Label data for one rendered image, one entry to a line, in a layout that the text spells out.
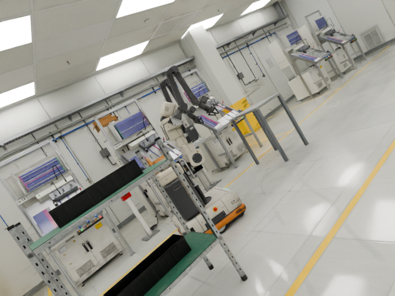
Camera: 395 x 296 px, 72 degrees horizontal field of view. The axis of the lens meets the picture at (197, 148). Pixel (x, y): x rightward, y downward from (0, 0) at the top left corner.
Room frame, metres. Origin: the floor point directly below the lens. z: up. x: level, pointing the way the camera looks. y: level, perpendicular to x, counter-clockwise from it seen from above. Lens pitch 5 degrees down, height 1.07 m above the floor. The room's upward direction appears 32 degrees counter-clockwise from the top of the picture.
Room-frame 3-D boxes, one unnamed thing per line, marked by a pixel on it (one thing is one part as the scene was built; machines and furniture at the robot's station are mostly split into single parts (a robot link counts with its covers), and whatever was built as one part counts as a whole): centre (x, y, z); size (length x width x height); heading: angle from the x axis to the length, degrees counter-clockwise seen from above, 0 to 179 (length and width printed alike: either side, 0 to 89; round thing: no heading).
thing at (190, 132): (2.92, 0.01, 0.99); 0.28 x 0.16 x 0.22; 15
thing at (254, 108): (3.84, -0.97, 0.40); 0.70 x 0.45 x 0.80; 21
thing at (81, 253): (3.69, 1.97, 0.66); 1.01 x 0.73 x 1.31; 31
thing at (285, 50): (7.19, -3.43, 0.95); 1.36 x 0.82 x 1.90; 31
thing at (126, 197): (3.82, 1.21, 0.39); 0.24 x 0.24 x 0.78; 31
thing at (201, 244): (1.68, 0.67, 0.55); 0.91 x 0.46 x 1.10; 121
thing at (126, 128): (4.52, 0.73, 1.52); 0.51 x 0.13 x 0.27; 121
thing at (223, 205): (2.85, 0.29, 0.16); 0.67 x 0.64 x 0.25; 105
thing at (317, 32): (7.93, -4.68, 0.95); 1.36 x 0.82 x 1.90; 31
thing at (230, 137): (5.20, -0.51, 0.65); 1.01 x 0.73 x 1.29; 31
